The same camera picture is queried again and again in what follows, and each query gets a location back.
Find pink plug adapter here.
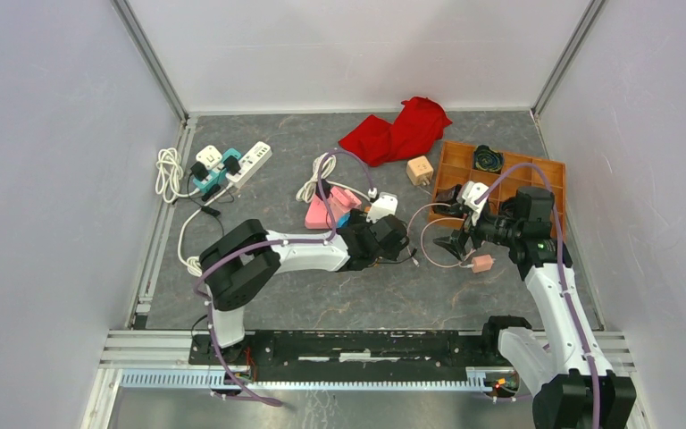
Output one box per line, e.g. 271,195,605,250
470,255,495,273

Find pink charging cable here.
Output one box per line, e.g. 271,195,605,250
405,202,481,271

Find beige cube plug adapter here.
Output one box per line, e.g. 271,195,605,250
406,156,434,186

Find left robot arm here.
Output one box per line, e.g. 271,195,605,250
198,214,409,365

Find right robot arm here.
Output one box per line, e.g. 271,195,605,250
435,181,637,428

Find blue plug adapter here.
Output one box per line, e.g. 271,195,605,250
336,212,351,229

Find pink power strip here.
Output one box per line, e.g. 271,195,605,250
304,186,363,231

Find orange compartment tray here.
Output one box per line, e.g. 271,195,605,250
431,140,566,232

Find red cloth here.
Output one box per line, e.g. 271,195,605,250
339,97,452,167

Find white power strip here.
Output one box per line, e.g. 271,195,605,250
226,141,272,189

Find white cube adapter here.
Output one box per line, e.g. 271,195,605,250
196,145,222,170

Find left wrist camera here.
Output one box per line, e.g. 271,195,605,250
366,192,398,223

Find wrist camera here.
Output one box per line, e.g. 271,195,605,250
366,192,398,223
457,181,489,225

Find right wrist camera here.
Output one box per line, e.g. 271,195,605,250
457,181,489,225

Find black bundled cable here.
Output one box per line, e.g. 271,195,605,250
434,185,465,217

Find dark coiled cable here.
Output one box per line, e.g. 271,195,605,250
473,145,504,174

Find white cable bundle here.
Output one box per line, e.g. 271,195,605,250
295,152,339,206

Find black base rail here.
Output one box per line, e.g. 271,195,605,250
188,330,513,383

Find white power cord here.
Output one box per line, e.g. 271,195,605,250
176,201,226,276

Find white coiled cable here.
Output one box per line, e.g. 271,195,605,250
155,147,185,205

